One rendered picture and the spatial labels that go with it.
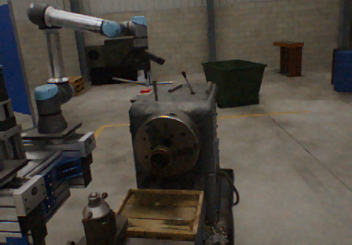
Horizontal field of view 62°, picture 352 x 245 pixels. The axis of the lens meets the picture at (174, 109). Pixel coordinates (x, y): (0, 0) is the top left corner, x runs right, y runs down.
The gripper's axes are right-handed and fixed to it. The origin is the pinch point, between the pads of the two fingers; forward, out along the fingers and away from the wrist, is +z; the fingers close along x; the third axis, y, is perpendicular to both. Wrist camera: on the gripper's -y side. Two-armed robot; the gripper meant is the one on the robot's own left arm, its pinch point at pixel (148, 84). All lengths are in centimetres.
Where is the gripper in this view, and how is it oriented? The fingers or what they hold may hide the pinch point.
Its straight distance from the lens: 159.7
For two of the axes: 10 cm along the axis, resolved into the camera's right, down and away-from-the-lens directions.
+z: 0.8, 9.6, 2.6
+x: -1.8, 2.7, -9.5
